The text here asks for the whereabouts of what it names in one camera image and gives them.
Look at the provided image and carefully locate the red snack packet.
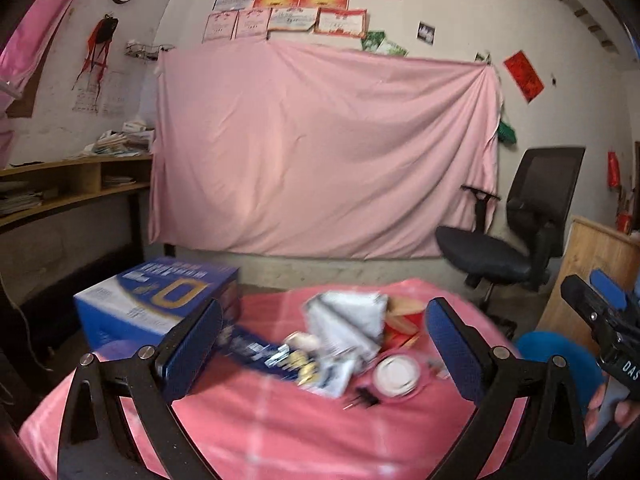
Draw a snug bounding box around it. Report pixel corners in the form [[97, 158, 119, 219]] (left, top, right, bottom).
[[382, 296, 429, 351]]

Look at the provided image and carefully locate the blue plastic basin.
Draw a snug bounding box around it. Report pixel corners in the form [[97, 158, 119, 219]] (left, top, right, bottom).
[[515, 331, 607, 423]]

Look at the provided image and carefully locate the wooden cabinet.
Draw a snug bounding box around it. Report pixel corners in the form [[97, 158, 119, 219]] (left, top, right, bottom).
[[539, 215, 640, 346]]

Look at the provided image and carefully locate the person's right hand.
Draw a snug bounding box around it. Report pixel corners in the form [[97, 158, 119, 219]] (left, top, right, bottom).
[[584, 381, 640, 434]]

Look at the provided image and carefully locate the red tassel wall ornament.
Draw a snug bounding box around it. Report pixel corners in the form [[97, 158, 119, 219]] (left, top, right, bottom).
[[75, 16, 120, 92]]

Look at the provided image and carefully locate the stack of papers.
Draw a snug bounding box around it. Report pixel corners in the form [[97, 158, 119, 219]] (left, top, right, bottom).
[[0, 186, 59, 218], [85, 120, 156, 157]]

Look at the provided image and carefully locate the wire wall rack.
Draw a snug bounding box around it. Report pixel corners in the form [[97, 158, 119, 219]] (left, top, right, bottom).
[[124, 40, 175, 62]]

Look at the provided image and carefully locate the white round lid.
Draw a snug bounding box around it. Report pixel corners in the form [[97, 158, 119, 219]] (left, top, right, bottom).
[[374, 355, 420, 398]]

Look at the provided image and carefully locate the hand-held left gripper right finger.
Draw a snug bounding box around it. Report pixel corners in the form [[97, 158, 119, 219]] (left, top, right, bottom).
[[424, 296, 591, 480]]

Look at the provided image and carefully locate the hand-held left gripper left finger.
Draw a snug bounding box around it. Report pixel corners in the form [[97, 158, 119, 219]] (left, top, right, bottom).
[[60, 297, 226, 480]]

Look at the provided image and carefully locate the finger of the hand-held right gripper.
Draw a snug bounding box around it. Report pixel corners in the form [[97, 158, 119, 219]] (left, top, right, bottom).
[[560, 274, 610, 348], [589, 267, 640, 318]]

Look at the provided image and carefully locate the pink hanging sheet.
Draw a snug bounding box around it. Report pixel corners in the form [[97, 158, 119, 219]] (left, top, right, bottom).
[[147, 40, 503, 262]]

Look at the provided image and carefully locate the dark blue flat packet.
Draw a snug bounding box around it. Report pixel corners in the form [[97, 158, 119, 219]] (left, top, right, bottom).
[[220, 327, 301, 387]]

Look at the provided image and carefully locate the white crumpled packet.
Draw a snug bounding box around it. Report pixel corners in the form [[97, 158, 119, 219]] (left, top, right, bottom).
[[305, 355, 362, 399]]

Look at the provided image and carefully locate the red wall paper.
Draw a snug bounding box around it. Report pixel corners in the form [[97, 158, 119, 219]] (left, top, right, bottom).
[[502, 50, 545, 105]]

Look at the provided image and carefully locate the blue cardboard box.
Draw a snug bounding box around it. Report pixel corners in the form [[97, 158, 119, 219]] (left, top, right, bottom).
[[73, 257, 240, 352]]

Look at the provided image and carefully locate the group of wall certificates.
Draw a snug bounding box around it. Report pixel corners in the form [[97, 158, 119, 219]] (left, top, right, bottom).
[[201, 0, 404, 44]]

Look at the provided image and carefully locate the yellow foil wrapper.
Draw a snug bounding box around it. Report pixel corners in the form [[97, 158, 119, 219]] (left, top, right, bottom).
[[289, 351, 324, 386]]

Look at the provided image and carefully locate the pink curtain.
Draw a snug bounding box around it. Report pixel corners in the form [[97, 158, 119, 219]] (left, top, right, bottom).
[[0, 0, 98, 121]]

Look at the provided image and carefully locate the pink checked cloth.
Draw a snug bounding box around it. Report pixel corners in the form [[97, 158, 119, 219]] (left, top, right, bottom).
[[17, 277, 531, 480]]

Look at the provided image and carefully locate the wooden shelf desk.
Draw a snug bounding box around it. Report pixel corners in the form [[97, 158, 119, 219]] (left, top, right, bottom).
[[0, 152, 153, 235]]

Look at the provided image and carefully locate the black office chair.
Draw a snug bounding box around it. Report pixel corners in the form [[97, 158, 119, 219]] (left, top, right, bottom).
[[434, 146, 587, 341]]

